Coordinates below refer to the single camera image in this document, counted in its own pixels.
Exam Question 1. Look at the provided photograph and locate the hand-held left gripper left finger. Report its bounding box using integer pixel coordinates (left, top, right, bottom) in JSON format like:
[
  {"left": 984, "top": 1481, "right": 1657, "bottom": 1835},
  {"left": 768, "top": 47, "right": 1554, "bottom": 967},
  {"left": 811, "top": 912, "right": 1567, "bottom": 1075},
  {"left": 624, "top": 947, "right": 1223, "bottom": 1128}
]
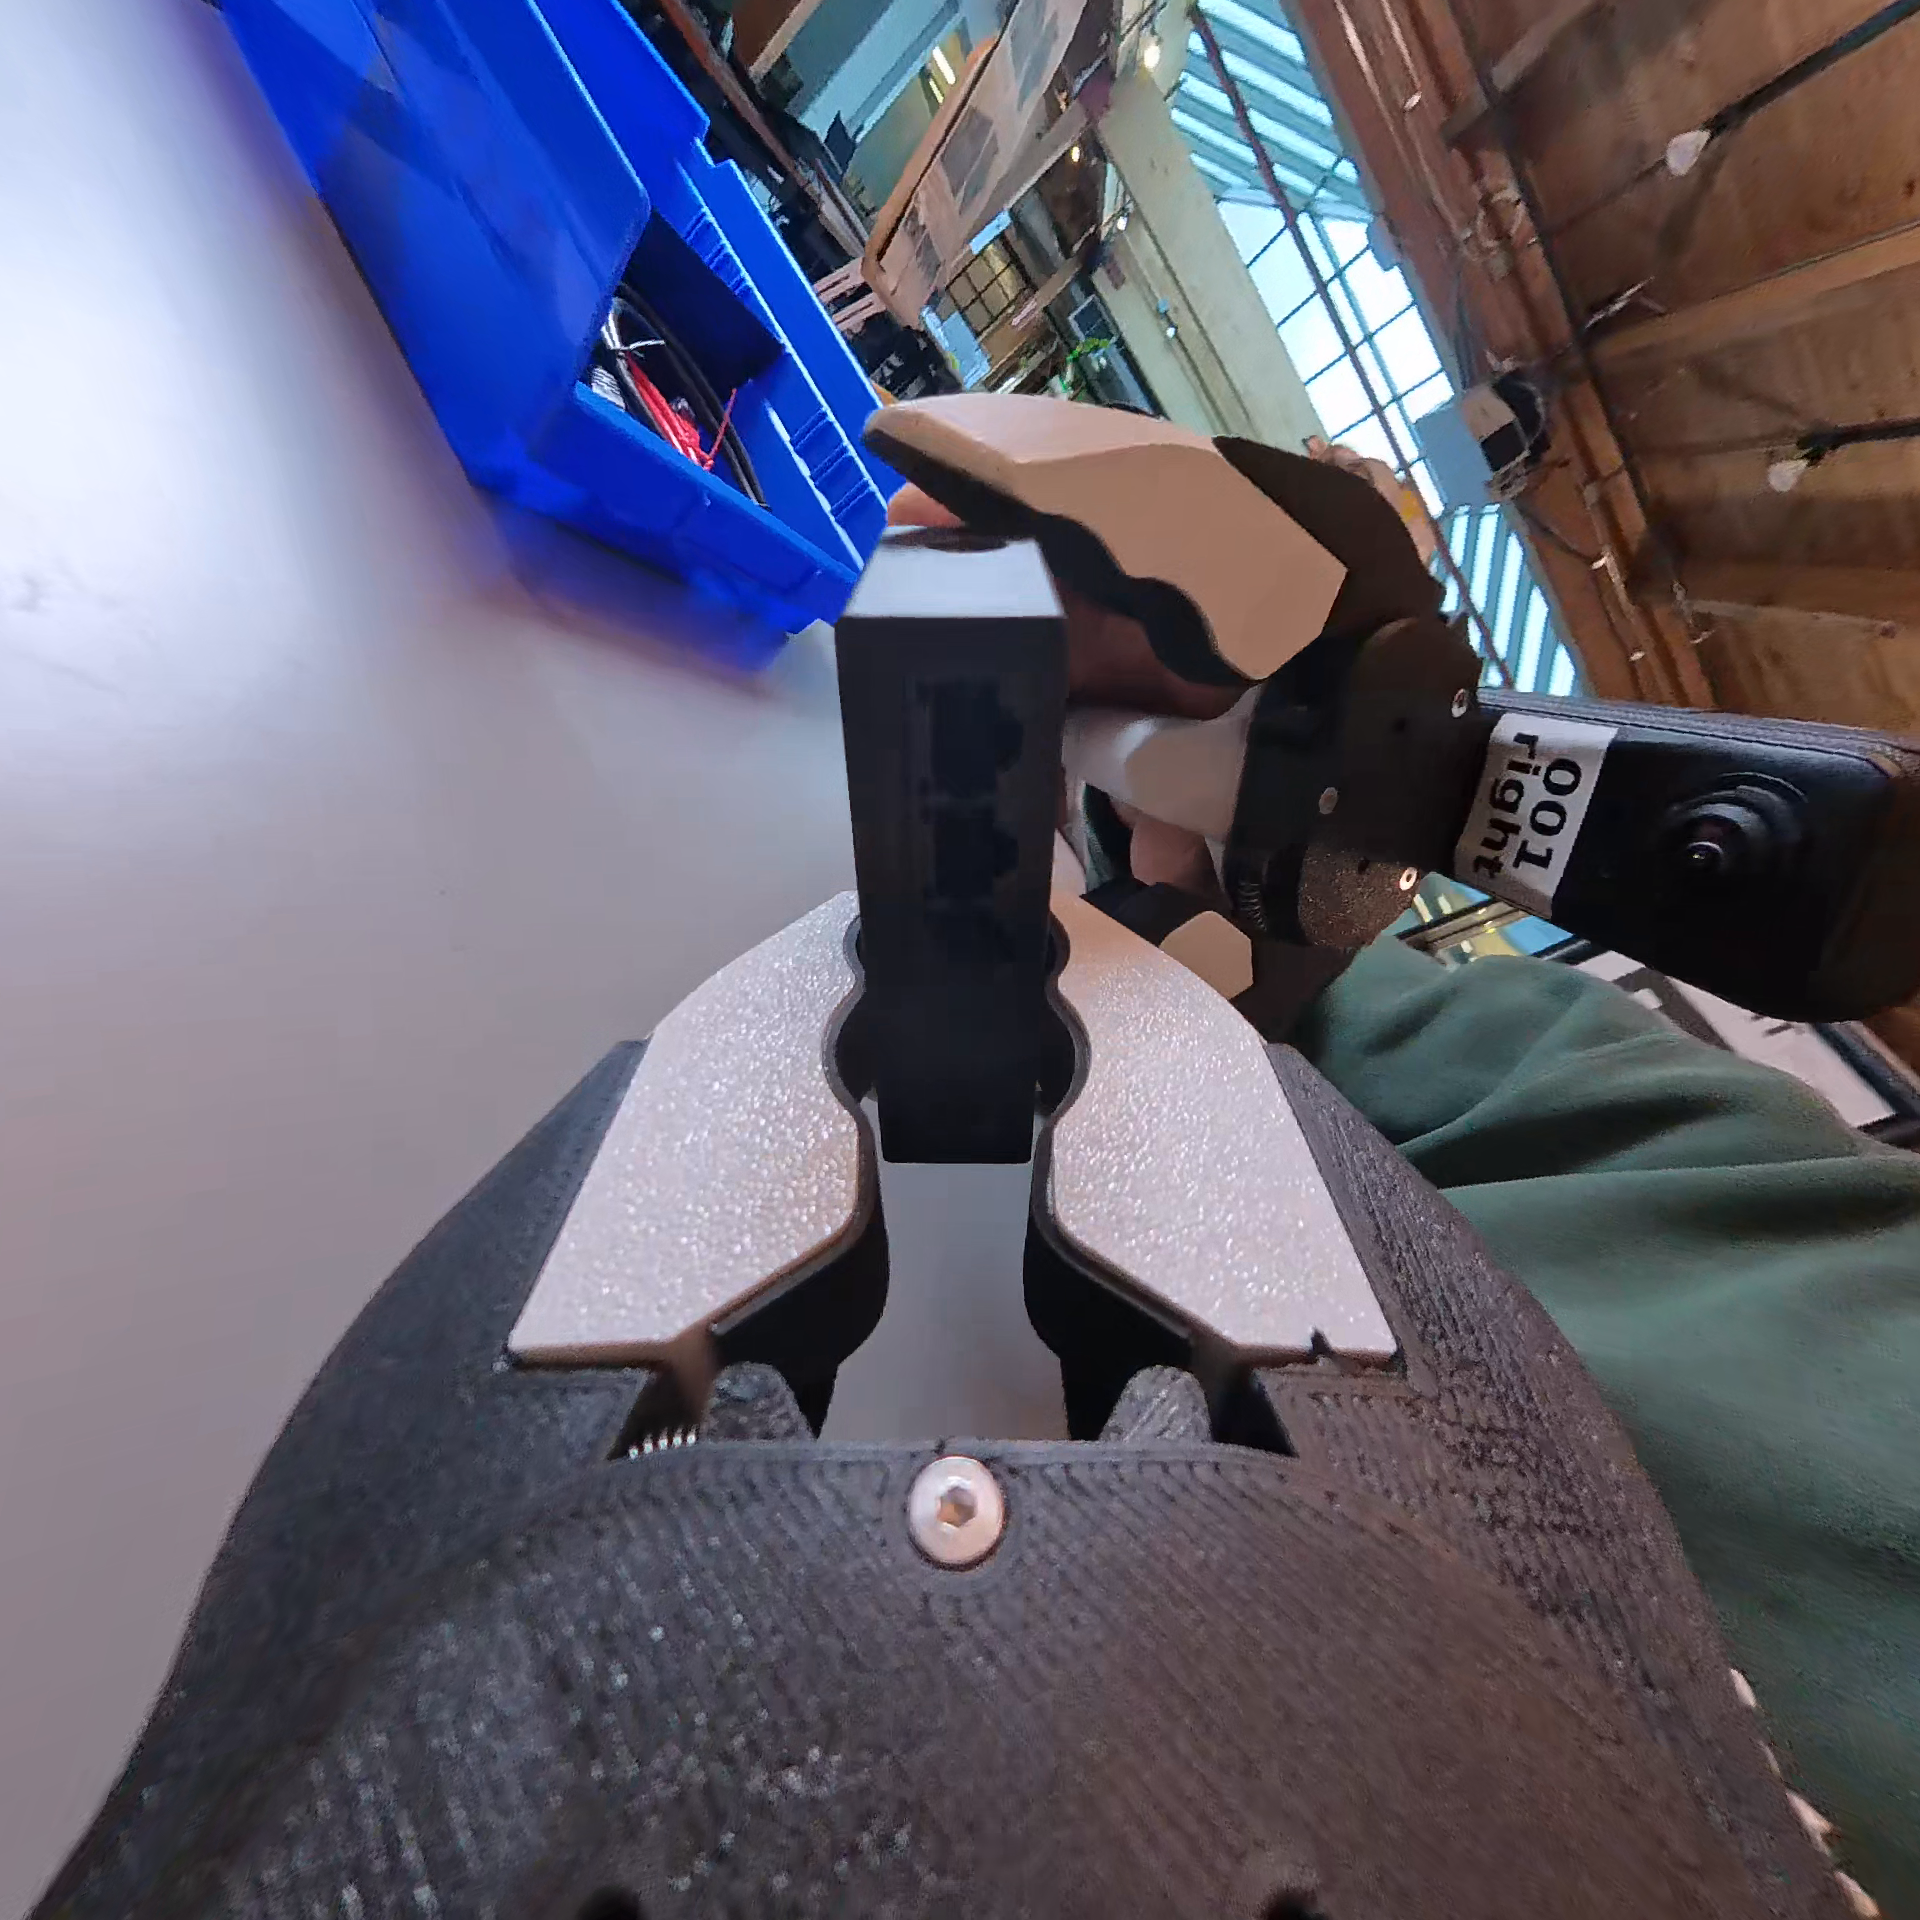
[{"left": 504, "top": 892, "right": 888, "bottom": 1379}]

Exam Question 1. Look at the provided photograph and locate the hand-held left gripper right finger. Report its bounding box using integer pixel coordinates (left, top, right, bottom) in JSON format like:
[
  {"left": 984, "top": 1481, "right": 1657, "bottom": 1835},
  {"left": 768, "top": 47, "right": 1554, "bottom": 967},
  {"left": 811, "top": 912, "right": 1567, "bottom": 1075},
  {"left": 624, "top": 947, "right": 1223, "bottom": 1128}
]
[{"left": 1030, "top": 912, "right": 1408, "bottom": 1376}]

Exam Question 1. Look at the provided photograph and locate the person's right hand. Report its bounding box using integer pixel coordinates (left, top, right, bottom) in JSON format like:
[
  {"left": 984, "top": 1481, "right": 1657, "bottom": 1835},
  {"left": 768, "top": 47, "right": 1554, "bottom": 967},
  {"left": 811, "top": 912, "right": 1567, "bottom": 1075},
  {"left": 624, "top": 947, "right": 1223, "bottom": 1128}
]
[{"left": 1069, "top": 585, "right": 1253, "bottom": 916}]

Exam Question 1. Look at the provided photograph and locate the black ethernet cable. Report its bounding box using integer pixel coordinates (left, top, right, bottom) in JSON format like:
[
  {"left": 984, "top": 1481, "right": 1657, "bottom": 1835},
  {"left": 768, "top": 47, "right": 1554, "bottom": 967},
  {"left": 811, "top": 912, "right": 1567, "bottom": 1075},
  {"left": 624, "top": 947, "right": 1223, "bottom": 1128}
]
[{"left": 598, "top": 288, "right": 778, "bottom": 507}]

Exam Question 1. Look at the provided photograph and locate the red ethernet cable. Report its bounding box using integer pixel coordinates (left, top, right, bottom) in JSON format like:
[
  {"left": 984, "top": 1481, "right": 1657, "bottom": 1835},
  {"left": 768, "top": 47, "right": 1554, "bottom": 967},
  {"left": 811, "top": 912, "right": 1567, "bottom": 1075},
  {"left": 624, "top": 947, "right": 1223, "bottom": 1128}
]
[{"left": 603, "top": 336, "right": 749, "bottom": 471}]

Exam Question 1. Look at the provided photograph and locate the black ethernet switch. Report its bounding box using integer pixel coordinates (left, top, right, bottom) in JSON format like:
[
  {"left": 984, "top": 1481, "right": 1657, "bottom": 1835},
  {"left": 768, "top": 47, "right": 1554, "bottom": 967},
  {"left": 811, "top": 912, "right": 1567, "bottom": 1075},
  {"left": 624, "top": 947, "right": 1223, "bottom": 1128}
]
[{"left": 832, "top": 537, "right": 1072, "bottom": 1172}]

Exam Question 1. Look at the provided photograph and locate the person's green sweatshirt torso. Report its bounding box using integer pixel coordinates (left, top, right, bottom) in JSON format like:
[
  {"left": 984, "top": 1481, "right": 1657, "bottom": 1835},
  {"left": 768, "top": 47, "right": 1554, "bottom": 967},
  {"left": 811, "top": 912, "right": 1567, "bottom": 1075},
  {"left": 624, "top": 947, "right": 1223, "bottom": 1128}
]
[{"left": 1395, "top": 1132, "right": 1920, "bottom": 1920}]

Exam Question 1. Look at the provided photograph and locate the blue storage bin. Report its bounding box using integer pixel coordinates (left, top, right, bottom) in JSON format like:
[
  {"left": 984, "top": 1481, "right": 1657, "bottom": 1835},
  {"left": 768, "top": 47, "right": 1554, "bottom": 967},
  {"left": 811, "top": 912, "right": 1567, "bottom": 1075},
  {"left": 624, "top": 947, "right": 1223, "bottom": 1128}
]
[{"left": 216, "top": 0, "right": 912, "bottom": 636}]

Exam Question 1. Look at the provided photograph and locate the large skylight window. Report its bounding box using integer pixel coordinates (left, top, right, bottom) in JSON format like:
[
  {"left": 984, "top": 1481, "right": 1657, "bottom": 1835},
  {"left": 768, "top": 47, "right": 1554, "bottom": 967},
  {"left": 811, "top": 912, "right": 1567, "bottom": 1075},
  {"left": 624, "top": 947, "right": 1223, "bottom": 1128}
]
[{"left": 1171, "top": 0, "right": 1581, "bottom": 695}]

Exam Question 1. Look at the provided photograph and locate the white security camera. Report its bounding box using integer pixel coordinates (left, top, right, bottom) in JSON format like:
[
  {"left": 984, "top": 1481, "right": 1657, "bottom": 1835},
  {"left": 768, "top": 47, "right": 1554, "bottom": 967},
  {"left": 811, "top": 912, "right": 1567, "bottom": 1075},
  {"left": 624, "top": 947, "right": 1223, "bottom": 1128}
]
[{"left": 1458, "top": 376, "right": 1567, "bottom": 471}]

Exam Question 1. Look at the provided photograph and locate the person's right forearm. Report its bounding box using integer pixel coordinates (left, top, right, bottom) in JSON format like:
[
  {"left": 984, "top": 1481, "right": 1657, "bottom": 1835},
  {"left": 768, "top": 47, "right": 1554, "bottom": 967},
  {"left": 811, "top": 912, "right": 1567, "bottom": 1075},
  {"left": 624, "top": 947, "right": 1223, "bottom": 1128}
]
[{"left": 1288, "top": 934, "right": 1920, "bottom": 1202}]

